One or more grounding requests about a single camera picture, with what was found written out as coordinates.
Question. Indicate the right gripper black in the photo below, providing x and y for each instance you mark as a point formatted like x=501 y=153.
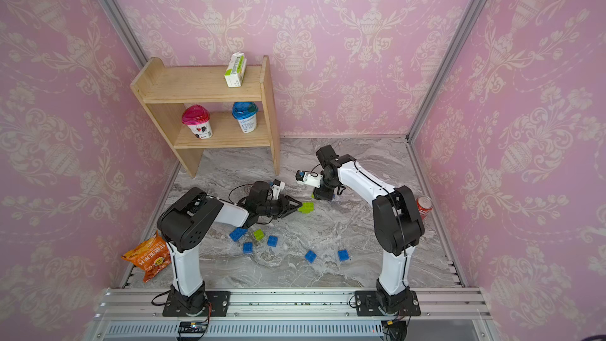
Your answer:
x=319 y=192

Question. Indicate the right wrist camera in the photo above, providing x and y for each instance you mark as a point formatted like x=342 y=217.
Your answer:
x=308 y=178

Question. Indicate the blue large lego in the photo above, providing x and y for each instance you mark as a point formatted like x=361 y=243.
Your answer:
x=237 y=234

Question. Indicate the aluminium front rail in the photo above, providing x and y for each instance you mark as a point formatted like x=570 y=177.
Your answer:
x=294 y=314

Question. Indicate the orange snack bag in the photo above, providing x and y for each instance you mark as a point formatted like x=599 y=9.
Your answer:
x=151 y=256

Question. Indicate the red soda can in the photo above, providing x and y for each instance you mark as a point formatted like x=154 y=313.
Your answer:
x=425 y=206

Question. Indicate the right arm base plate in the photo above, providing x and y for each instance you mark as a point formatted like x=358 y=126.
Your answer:
x=369 y=303

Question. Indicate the green small lego centre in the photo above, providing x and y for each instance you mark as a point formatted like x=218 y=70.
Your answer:
x=258 y=235

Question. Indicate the blue small lego front-centre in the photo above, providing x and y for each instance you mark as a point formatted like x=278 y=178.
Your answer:
x=310 y=256

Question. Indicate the blue small lego front-left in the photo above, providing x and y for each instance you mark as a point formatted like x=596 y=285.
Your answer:
x=247 y=248

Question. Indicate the green white carton box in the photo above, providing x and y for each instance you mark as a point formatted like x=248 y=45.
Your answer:
x=236 y=70

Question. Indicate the blue small lego front-right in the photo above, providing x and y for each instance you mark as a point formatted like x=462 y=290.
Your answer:
x=343 y=255

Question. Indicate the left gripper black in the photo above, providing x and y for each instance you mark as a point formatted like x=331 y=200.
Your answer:
x=285 y=204

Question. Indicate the green lego pair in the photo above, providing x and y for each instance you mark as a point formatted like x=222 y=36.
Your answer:
x=307 y=207

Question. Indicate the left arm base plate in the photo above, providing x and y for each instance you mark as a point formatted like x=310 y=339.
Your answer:
x=214 y=303

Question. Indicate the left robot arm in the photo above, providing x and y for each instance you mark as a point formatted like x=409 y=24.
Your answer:
x=184 y=225

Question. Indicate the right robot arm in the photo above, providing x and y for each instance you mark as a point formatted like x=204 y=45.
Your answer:
x=397 y=224

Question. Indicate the wooden two-tier shelf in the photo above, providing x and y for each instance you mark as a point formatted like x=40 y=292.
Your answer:
x=165 y=92

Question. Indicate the pink lid yogurt cup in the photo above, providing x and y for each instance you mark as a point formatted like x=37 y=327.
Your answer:
x=197 y=119

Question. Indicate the blue lid yogurt cup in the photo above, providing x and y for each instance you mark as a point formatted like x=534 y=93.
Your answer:
x=246 y=115

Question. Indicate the blue small lego middle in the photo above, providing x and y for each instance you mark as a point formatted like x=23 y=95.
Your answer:
x=272 y=241

